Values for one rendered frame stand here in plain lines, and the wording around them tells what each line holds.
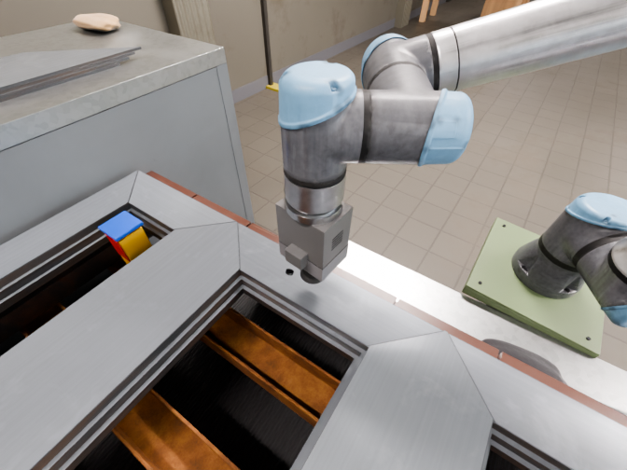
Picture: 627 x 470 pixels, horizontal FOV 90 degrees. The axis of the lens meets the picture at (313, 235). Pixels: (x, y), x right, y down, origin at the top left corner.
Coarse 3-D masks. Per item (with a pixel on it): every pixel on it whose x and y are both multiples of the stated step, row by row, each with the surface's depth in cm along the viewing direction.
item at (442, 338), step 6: (444, 330) 49; (426, 336) 49; (432, 336) 49; (438, 336) 49; (444, 336) 49; (438, 342) 48; (444, 342) 48; (450, 342) 48; (444, 348) 47; (450, 348) 47; (456, 354) 47
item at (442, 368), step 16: (384, 352) 47; (400, 352) 47; (416, 352) 47; (432, 352) 47; (448, 352) 47; (416, 368) 45; (432, 368) 45; (448, 368) 45; (464, 368) 45; (448, 384) 44; (464, 384) 44; (464, 400) 42; (480, 400) 42
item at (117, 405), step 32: (96, 224) 66; (160, 224) 67; (64, 256) 62; (0, 288) 56; (32, 288) 59; (224, 288) 56; (256, 288) 57; (192, 320) 52; (288, 320) 55; (320, 320) 51; (160, 352) 48; (352, 352) 50; (128, 384) 45; (96, 416) 42; (64, 448) 40; (512, 448) 41
